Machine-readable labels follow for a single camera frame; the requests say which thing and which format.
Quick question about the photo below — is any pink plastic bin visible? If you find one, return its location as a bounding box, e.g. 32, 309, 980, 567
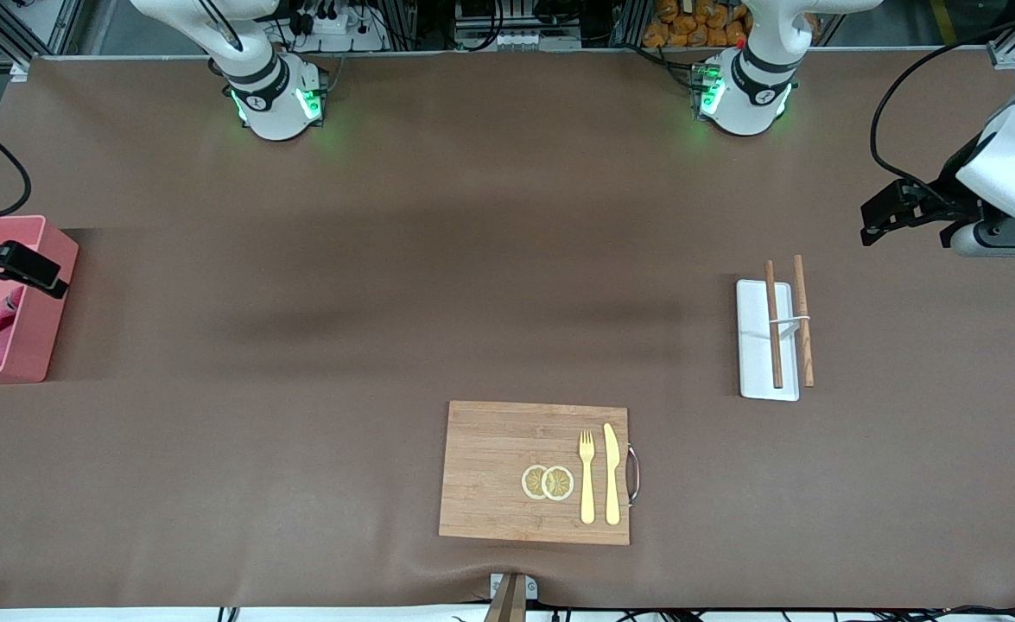
0, 215, 79, 385

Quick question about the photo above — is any brown wooden rod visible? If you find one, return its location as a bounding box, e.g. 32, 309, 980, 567
794, 255, 815, 388
764, 261, 784, 390

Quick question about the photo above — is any white rack base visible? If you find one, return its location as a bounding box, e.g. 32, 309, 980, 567
736, 280, 801, 402

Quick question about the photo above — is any orange bread pile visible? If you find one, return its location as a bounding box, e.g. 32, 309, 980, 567
643, 0, 754, 49

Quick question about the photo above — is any brown table cover mat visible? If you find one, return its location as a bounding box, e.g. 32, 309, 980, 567
0, 48, 1015, 611

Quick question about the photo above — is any yellow knife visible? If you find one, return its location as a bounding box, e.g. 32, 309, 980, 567
602, 422, 622, 526

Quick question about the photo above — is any white power strip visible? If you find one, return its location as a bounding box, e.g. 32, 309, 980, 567
287, 0, 387, 53

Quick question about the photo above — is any yellow fork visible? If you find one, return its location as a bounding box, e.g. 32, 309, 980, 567
578, 429, 597, 525

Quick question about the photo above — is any wooden cutting board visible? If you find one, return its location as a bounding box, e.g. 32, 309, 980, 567
438, 400, 631, 547

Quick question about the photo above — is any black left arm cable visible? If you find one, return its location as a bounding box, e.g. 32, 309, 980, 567
869, 16, 1015, 193

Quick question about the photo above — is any grey metal mount plate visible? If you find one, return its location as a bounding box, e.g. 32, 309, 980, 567
490, 573, 539, 601

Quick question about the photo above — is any brown mount post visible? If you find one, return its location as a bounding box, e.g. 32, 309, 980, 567
483, 574, 530, 622

